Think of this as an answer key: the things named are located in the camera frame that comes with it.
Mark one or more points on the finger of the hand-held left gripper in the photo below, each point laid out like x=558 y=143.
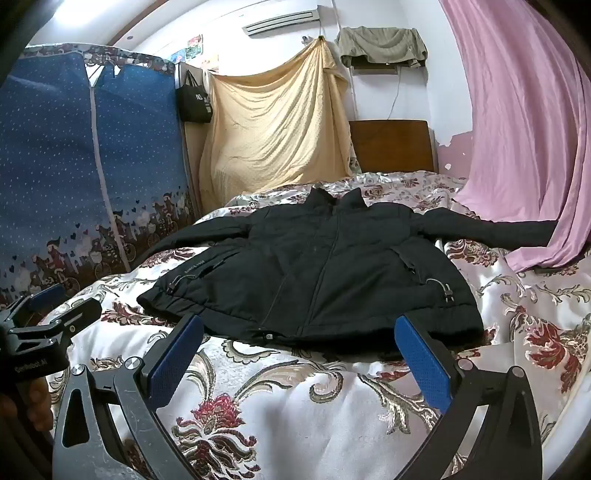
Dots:
x=76 y=318
x=46 y=295

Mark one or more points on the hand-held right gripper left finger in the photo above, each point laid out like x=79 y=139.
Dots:
x=173 y=355

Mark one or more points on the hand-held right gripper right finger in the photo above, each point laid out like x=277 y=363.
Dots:
x=425 y=364

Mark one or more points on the black jacket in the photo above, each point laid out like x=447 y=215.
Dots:
x=323 y=277

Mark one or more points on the person's left hand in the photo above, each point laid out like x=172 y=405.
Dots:
x=32 y=406

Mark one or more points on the floral satin bedspread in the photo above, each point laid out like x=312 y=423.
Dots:
x=277 y=392

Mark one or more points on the wooden headboard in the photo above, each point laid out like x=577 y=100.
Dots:
x=392 y=147

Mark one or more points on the black hanging bag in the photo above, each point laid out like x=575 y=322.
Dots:
x=194 y=101

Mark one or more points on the beige hanging cloth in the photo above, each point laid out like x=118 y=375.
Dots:
x=268 y=129

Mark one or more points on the olive green hanging cloth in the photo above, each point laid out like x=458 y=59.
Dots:
x=378 y=46

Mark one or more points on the white air conditioner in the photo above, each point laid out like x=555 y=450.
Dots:
x=281 y=21

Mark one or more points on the colourful wall posters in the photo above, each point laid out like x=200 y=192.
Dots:
x=191 y=48

